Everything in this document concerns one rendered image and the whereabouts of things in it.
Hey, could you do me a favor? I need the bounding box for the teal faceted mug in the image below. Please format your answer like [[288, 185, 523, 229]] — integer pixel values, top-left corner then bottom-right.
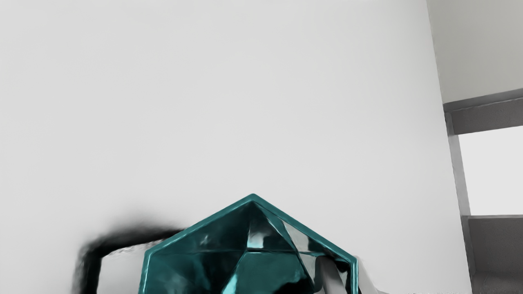
[[138, 194, 359, 294]]

